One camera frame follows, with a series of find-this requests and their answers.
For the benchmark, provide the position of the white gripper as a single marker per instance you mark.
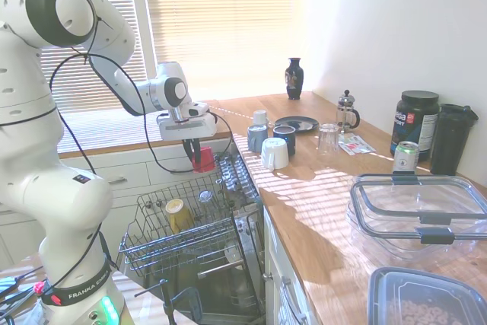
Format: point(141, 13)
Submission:
point(186, 127)

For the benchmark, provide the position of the red speckled enamel mug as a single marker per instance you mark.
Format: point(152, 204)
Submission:
point(205, 161)

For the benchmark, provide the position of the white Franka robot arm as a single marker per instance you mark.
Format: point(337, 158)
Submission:
point(38, 188)

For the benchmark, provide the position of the blue-grey mug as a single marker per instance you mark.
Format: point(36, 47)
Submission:
point(256, 138)

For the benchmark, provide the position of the yellow ceramic mug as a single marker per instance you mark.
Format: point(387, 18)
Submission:
point(179, 218)

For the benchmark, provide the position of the small white cup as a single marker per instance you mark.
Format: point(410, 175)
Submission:
point(260, 116)

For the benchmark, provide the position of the large white mug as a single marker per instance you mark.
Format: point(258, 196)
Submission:
point(275, 153)

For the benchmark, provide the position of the dark navy mug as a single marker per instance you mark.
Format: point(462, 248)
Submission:
point(285, 136)

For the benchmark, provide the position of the clear glass tumbler with label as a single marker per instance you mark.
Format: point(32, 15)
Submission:
point(207, 197)

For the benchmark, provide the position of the white drawer cabinet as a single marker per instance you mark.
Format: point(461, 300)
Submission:
point(129, 165)

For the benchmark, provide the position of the dark blue plate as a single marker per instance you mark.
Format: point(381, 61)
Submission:
point(300, 124)

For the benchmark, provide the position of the dark blue ornate vase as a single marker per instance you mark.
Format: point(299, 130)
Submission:
point(295, 77)

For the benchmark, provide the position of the wide window blind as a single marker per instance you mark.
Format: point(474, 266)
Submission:
point(224, 28)

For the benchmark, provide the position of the stainless steel dishwasher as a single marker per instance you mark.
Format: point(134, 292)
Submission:
point(243, 264)

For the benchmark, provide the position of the plain clear glass tumbler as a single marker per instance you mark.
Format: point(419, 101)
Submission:
point(328, 142)

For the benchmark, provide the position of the white green paper packet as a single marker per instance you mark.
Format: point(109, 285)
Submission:
point(350, 138)

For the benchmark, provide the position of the glass French press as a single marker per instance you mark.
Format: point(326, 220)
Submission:
point(346, 112)

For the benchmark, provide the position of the red white paper packet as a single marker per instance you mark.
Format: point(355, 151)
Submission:
point(355, 148)

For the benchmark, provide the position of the red plastic connector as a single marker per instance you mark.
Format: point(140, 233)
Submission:
point(39, 287)

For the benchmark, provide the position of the white drink can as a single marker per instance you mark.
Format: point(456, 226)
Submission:
point(405, 159)

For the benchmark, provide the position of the clear plastic container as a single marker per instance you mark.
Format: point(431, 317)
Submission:
point(380, 249)

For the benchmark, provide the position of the black protein powder jar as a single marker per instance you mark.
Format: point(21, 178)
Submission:
point(414, 127)

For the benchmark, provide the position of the clear container with clip lid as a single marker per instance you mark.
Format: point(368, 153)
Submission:
point(414, 192)

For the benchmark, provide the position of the black shaker bottle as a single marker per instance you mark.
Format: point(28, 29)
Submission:
point(452, 142)

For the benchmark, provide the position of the grey-lidded container with cereal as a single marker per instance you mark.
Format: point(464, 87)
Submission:
point(418, 302)

